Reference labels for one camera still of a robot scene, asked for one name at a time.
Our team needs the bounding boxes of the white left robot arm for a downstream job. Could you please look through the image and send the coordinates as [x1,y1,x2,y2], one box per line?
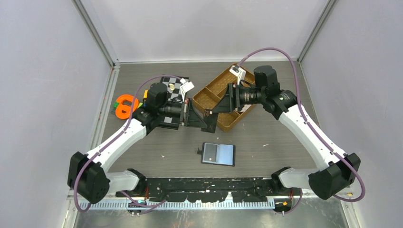
[67,83,207,204]

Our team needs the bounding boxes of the orange curved toy track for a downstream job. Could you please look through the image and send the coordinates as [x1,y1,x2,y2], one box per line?
[115,94,134,120]

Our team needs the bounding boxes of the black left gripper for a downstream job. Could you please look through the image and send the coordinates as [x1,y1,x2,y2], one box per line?
[158,98,207,128]

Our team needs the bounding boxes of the black leather card holder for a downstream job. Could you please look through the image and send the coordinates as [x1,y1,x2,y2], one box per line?
[197,142,236,167]

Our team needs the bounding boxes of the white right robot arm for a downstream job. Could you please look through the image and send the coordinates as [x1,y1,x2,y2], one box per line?
[210,64,362,200]

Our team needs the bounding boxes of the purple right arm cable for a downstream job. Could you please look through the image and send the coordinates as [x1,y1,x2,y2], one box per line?
[238,47,366,216]

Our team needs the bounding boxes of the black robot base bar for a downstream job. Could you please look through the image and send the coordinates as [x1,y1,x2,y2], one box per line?
[125,177,300,203]

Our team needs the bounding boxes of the black and silver chessboard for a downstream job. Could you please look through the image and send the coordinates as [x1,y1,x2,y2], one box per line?
[158,76,189,130]

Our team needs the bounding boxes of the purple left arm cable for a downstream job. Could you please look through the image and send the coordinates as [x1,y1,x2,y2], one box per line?
[73,74,186,216]

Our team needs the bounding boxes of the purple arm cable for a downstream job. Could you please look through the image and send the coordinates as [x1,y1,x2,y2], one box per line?
[73,74,186,216]
[238,47,366,216]

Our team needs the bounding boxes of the woven wicker tray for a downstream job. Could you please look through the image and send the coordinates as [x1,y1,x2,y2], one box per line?
[193,63,255,132]

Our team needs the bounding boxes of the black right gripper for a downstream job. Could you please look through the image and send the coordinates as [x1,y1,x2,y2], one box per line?
[212,82,266,113]

